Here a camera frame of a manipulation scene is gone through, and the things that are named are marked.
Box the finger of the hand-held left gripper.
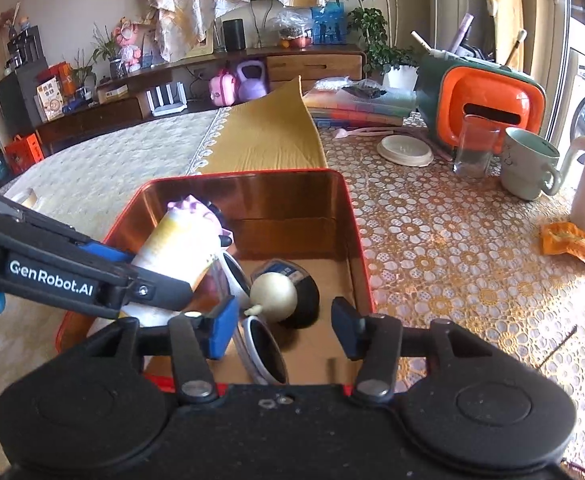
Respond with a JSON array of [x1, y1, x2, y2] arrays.
[[0, 199, 136, 267], [120, 266, 194, 313]]

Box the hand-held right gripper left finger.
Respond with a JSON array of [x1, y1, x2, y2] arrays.
[[86, 296, 240, 405]]

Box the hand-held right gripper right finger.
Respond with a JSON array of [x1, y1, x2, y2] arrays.
[[331, 296, 488, 405]]

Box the cream yellow bottle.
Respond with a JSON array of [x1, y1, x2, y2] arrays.
[[132, 207, 223, 306]]

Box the white sunglasses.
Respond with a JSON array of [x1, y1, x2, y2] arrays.
[[217, 252, 290, 386]]

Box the black round compact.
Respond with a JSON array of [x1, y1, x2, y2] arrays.
[[251, 259, 320, 330]]

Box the cream egg-shaped toy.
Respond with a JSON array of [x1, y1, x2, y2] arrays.
[[250, 272, 298, 323]]

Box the red tin box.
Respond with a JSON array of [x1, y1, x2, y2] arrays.
[[55, 169, 377, 396]]

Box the beige quilted table cover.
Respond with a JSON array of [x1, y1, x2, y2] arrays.
[[0, 107, 223, 461]]

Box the gold floral lace tablecloth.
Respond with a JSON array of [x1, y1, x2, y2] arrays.
[[317, 110, 585, 461]]

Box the orange crate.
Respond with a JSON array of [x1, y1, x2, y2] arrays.
[[3, 132, 46, 163]]

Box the small cardboard box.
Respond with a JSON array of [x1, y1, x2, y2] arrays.
[[96, 84, 129, 105]]

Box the white router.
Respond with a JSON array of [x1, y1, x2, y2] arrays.
[[146, 84, 188, 117]]

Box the colourful snack box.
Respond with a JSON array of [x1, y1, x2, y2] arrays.
[[36, 76, 66, 122]]

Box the yellow table mat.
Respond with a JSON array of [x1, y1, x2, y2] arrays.
[[207, 76, 328, 176]]

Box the white round lid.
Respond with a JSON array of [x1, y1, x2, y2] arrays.
[[376, 135, 434, 167]]

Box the small potted plant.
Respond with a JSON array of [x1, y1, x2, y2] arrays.
[[90, 25, 128, 80]]

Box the pink plastic spoon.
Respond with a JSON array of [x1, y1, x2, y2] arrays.
[[333, 127, 395, 139]]

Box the pink toy suitcase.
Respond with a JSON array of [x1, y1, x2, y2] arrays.
[[209, 70, 240, 107]]

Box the pink doll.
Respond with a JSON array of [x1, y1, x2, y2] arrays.
[[112, 17, 143, 72]]

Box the stack of books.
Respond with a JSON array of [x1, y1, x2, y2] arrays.
[[302, 77, 418, 128]]

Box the clear drinking glass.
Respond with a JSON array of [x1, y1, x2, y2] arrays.
[[453, 114, 502, 178]]

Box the purple kettlebell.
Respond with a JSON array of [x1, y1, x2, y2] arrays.
[[236, 60, 269, 102]]

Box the pale green mug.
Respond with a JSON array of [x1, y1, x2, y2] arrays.
[[501, 126, 564, 201]]

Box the clear bag dark contents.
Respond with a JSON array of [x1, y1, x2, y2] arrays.
[[339, 80, 390, 102]]

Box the orange snack wrapper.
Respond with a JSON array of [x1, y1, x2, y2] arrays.
[[539, 222, 585, 281]]

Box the black speaker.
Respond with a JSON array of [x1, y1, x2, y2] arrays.
[[221, 18, 246, 52]]

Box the white plant pot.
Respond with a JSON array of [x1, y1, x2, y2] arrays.
[[382, 64, 419, 92]]

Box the wooden TV cabinet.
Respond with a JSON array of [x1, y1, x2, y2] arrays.
[[0, 44, 368, 156]]

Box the green orange desk organizer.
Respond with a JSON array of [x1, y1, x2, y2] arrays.
[[416, 50, 547, 148]]

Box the clear bag of fruit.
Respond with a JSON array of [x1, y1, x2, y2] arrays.
[[270, 9, 314, 50]]

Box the tall green houseplant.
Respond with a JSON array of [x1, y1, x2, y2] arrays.
[[325, 0, 420, 78]]

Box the blue picture card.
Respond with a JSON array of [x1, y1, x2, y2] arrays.
[[311, 2, 345, 45]]

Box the tall covered air conditioner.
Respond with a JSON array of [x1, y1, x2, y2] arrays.
[[429, 0, 493, 56]]

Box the yellow curtain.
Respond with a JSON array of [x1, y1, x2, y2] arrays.
[[489, 0, 525, 68]]

